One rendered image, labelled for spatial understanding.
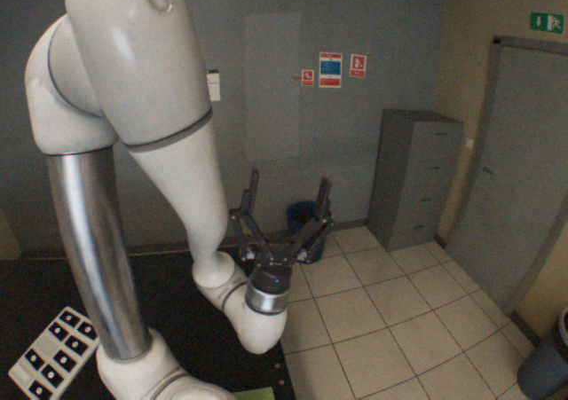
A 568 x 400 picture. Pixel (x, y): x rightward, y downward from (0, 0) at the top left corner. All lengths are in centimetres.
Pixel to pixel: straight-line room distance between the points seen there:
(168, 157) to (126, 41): 11
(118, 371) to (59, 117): 43
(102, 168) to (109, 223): 8
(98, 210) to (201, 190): 16
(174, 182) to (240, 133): 201
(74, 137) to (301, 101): 208
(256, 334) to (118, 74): 52
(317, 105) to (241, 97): 65
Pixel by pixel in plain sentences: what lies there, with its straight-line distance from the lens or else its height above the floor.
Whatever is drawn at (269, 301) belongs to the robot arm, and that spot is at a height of 132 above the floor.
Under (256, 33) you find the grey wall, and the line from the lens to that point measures 221.
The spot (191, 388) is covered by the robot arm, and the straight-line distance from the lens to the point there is 52.
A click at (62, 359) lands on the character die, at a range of 115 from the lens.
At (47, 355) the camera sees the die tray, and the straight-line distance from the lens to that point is 122.
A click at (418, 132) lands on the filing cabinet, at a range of 229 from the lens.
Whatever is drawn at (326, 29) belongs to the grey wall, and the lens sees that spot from 236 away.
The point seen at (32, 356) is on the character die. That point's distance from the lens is 125.
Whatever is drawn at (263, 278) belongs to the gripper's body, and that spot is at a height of 137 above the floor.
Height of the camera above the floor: 173
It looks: 27 degrees down
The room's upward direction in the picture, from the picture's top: straight up
